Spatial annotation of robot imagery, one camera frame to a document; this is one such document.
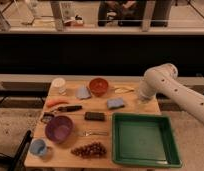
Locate blue sponge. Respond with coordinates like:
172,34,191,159
107,98,125,109

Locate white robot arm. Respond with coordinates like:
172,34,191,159
137,63,204,124

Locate orange bowl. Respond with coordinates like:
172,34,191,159
89,78,109,97

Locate yellow banana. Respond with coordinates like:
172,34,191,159
114,86,134,94

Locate grey blue cloth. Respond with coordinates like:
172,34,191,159
76,86,91,99

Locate dark rectangular block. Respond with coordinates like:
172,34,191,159
85,112,105,121

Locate silver fork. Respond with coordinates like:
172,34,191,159
79,131,109,136

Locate orange carrot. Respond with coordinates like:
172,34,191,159
45,99,68,108

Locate purple bowl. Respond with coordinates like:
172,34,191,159
45,116,73,143

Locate bunch of dark grapes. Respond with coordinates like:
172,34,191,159
71,142,107,158

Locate green plastic tray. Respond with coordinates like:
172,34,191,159
112,113,182,168

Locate blue mug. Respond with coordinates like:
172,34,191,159
29,139,47,157

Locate seated person in background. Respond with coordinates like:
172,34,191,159
98,0,173,27

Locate black stand left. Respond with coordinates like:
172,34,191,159
7,130,32,171

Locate black handled knife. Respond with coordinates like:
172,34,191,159
52,105,82,112

